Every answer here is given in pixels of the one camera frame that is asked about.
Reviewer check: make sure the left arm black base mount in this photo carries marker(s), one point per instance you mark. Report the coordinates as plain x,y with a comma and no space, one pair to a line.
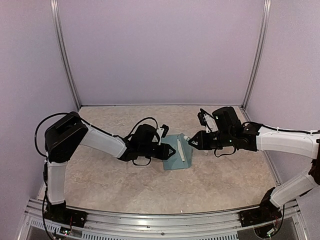
60,213

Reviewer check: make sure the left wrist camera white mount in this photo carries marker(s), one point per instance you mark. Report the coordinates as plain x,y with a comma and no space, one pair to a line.
160,133

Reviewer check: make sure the left aluminium frame post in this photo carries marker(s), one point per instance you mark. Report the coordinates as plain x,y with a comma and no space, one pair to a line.
54,5

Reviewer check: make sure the small green white glue stick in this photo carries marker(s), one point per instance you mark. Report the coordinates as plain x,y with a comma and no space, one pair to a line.
187,138

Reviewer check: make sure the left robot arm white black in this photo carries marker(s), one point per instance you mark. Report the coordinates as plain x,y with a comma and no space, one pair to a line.
62,139

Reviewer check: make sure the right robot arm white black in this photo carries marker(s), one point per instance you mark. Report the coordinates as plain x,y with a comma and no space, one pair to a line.
224,129

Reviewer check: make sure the teal paper envelope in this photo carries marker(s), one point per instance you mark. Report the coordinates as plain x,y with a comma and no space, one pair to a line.
175,162

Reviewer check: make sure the right aluminium frame post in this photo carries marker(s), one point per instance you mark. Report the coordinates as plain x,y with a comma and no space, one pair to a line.
258,53

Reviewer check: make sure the aluminium frame post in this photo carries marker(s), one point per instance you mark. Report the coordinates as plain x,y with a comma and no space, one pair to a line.
258,53
54,5

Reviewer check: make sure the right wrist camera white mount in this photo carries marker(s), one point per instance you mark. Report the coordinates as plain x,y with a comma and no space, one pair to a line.
207,120

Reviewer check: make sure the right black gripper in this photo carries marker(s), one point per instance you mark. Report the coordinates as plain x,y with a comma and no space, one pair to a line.
200,135

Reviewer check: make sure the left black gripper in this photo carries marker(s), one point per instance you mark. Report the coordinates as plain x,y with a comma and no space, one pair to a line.
164,154

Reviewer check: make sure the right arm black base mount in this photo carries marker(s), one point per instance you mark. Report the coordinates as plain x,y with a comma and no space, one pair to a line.
257,216

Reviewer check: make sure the front aluminium rail base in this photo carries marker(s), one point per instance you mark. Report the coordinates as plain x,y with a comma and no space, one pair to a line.
216,225

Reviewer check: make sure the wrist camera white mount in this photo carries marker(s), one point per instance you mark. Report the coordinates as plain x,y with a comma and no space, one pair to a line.
207,120
160,133

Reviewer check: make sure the beige lined letter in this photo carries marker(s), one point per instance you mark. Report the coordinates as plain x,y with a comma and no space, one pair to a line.
180,150

